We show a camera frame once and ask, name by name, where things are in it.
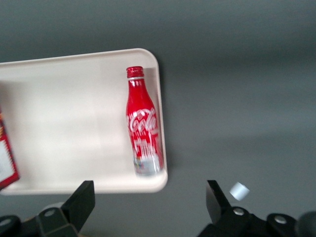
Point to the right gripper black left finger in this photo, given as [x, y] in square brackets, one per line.
[80, 205]

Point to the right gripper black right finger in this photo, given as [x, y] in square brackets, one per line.
[218, 202]

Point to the red coke bottle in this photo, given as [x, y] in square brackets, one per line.
[143, 123]

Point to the beige plastic tray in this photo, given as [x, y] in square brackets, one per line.
[74, 123]

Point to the small white cap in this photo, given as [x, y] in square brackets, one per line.
[239, 191]

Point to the red plaid cookie box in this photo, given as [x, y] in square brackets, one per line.
[6, 158]

